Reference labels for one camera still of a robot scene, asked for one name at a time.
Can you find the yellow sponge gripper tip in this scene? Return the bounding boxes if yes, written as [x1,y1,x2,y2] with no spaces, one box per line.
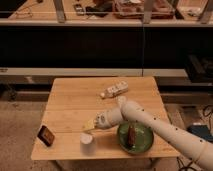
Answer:
[83,119,95,131]

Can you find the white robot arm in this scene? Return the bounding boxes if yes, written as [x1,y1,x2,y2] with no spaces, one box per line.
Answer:
[83,96,213,171]

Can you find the black brown eraser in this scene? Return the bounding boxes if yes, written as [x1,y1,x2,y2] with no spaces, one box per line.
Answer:
[37,125,55,147]

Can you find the translucent plastic cup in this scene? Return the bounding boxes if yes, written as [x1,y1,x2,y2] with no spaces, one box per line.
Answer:
[80,132,95,156]

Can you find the wooden table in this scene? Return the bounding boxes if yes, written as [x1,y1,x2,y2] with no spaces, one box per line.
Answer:
[31,77,180,160]

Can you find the green plate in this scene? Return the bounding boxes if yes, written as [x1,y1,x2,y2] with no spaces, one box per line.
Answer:
[117,122,154,155]

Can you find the white plastic bottle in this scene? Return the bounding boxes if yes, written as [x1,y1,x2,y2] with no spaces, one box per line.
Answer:
[100,81,128,99]

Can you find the blue box on floor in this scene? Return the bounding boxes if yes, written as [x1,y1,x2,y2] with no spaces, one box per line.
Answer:
[187,125,213,143]

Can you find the black device on right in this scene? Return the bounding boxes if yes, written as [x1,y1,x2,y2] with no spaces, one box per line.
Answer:
[185,55,213,83]

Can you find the plastic tray on bench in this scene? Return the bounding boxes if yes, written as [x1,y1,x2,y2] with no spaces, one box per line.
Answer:
[114,0,175,19]

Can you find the black cables on floor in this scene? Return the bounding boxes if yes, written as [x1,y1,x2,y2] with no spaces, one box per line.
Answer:
[201,105,213,125]

